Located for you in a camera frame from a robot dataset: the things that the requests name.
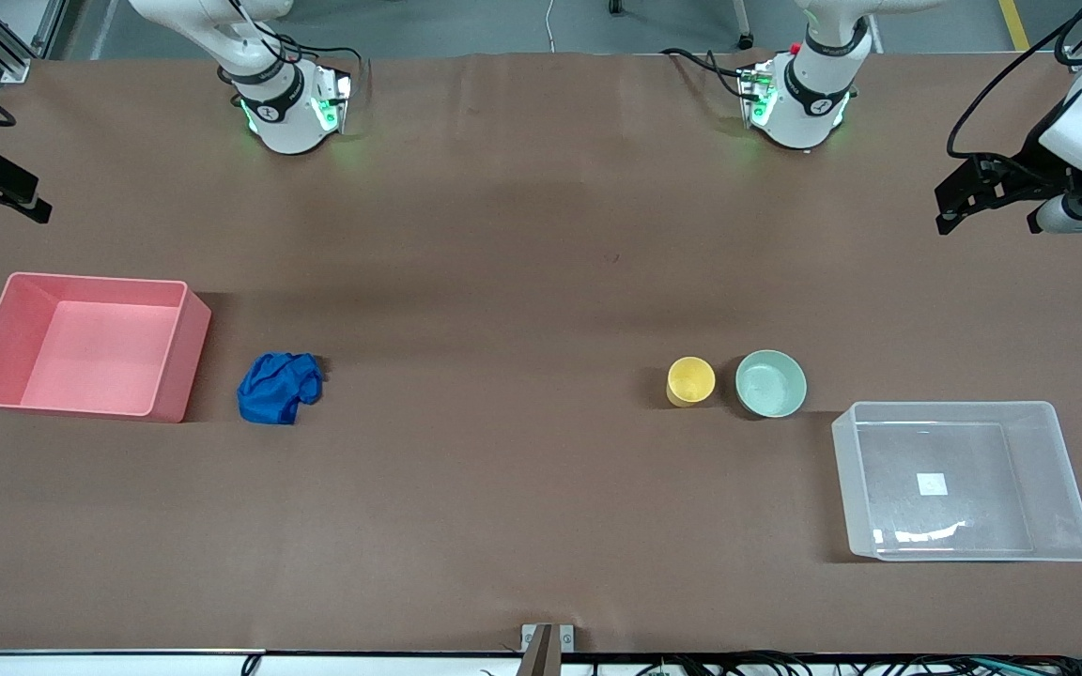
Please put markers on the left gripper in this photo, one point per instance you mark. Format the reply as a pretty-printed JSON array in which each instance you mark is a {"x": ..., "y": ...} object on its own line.
[{"x": 1020, "y": 176}]

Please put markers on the light green bowl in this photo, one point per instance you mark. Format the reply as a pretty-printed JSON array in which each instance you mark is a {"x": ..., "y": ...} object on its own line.
[{"x": 771, "y": 383}]

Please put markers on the blue cloth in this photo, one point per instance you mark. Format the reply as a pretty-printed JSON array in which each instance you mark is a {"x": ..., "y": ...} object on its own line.
[{"x": 276, "y": 388}]

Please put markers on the yellow plastic cup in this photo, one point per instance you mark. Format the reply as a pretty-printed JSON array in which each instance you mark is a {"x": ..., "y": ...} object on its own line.
[{"x": 690, "y": 380}]

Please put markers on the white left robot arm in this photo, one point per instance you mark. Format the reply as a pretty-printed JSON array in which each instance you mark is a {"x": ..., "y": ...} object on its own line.
[{"x": 799, "y": 103}]

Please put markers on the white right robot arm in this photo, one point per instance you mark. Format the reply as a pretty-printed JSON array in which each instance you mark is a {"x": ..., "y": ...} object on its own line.
[{"x": 283, "y": 113}]

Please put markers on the clear plastic box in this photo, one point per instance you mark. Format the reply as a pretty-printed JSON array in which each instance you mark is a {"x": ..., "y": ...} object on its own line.
[{"x": 964, "y": 488}]

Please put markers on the pink plastic bin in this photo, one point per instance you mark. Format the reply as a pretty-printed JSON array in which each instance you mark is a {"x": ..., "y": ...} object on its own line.
[{"x": 90, "y": 347}]

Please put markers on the metal stand leg with caster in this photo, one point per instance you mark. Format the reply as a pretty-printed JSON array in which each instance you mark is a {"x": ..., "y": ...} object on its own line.
[{"x": 743, "y": 23}]

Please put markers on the white label sticker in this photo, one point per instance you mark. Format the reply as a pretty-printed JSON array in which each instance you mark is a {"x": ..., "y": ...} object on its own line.
[{"x": 932, "y": 484}]

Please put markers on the brown table cover sheet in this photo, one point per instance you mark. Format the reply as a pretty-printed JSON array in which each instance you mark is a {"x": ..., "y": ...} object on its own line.
[{"x": 541, "y": 282}]

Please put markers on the aluminium frame profile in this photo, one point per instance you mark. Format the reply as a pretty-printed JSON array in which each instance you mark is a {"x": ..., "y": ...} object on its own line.
[{"x": 6, "y": 42}]

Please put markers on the white table edge rail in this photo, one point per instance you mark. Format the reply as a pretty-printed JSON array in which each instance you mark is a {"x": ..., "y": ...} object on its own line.
[{"x": 81, "y": 666}]

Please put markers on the metal table edge bracket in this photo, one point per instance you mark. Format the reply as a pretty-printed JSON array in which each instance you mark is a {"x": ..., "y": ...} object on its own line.
[{"x": 547, "y": 648}]

